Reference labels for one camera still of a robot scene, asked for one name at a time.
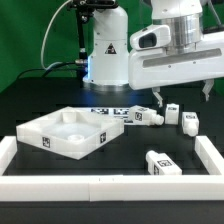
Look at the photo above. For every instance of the white square tabletop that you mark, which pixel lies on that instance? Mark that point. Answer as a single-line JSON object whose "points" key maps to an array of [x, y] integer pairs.
{"points": [[70, 132]]}

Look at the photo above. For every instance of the AprilTag marker sheet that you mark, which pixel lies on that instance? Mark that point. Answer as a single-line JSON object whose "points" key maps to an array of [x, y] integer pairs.
{"points": [[121, 113]]}

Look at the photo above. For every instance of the white U-shaped fence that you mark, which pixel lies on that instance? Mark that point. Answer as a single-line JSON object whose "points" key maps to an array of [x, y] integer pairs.
{"points": [[103, 188]]}

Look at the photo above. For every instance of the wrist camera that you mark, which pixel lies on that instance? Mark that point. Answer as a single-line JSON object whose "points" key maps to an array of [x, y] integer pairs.
{"points": [[153, 36]]}

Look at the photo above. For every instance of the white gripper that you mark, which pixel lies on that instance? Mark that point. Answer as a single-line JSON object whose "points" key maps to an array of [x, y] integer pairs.
{"points": [[153, 68]]}

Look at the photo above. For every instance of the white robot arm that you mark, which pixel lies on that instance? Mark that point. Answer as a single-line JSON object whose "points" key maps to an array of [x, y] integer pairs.
{"points": [[172, 50]]}

